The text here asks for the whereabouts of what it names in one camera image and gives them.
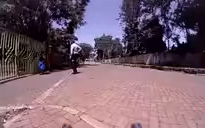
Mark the distant trees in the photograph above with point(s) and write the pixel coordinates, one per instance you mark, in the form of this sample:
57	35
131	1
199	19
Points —
106	45

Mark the person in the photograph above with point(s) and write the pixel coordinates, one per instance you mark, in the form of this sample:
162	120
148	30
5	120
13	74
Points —
75	55

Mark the red brick path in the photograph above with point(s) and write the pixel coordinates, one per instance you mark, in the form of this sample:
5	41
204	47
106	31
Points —
140	96

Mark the blue object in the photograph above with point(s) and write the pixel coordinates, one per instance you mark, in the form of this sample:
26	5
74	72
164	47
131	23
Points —
41	66

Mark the row of dark trees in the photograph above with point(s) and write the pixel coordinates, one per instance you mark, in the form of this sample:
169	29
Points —
150	26

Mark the pale kerb strip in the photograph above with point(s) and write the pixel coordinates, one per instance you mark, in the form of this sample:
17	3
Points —
46	93

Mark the robot's own part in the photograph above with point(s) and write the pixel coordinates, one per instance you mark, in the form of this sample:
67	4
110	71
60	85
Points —
66	126
136	125

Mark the dark trees over fence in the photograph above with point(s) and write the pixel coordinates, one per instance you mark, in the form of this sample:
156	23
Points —
40	16

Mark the grey asphalt road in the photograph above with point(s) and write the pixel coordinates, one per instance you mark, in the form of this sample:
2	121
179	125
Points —
20	90

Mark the roadside verge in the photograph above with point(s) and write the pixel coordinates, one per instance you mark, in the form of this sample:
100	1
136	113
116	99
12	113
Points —
190	70

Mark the patterned metal fence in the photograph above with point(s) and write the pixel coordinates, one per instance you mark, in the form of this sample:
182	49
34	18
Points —
10	53

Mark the grey boundary wall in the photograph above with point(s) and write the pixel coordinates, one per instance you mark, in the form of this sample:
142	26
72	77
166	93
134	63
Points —
176	59

